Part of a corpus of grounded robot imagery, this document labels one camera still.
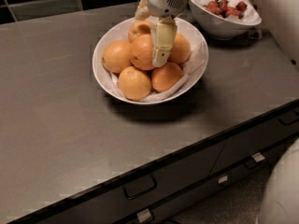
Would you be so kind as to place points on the white bowl with oranges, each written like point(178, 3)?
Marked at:
point(120, 31)

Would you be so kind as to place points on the orange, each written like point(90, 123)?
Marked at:
point(141, 52)
point(181, 49)
point(139, 28)
point(116, 56)
point(165, 77)
point(134, 84)

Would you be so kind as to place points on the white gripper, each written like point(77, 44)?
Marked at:
point(164, 0)

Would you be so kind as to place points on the red strawberries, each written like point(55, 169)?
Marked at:
point(223, 9)

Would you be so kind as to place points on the white bowl with strawberries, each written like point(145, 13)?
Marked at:
point(224, 31)

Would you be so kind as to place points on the white paper bowl liner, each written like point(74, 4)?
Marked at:
point(193, 70)

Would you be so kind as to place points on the upper right drawer handle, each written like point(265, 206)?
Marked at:
point(289, 118)

